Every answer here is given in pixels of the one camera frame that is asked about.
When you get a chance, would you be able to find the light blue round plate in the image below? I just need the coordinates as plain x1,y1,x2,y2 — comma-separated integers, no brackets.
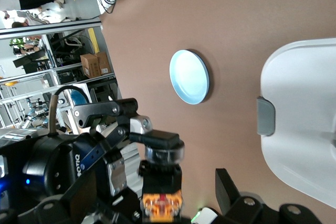
169,49,211,105

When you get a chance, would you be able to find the white lidded storage box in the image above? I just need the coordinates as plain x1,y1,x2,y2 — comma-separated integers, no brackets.
259,37,336,210

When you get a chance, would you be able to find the aluminium frame post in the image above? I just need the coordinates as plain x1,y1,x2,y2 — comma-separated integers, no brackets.
0,21,103,37

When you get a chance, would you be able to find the metal shelf rack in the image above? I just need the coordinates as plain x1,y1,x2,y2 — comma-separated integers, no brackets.
0,34,124,130

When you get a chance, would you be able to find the grey box latch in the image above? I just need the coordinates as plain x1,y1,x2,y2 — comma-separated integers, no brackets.
256,97,276,137

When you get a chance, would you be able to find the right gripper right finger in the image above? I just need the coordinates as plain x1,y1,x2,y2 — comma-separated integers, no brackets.
215,168,323,224

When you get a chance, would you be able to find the brown cardboard box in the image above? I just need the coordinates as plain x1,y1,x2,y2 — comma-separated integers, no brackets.
80,53,102,79
96,51,112,76

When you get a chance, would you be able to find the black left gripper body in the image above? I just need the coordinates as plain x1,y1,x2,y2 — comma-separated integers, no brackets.
22,133,121,201

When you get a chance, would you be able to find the orange push button switch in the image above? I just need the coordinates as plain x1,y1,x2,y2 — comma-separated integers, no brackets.
138,140,186,223

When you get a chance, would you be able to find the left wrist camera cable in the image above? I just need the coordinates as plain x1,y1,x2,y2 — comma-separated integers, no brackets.
48,85,91,135

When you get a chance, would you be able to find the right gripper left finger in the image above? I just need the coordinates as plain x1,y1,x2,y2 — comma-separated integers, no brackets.
0,173,99,224

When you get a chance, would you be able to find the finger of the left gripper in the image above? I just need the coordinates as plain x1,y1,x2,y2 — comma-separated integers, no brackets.
72,97,185,149
106,157,128,197

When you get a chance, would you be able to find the brown table mat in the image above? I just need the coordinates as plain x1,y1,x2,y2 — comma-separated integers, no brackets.
98,0,336,224

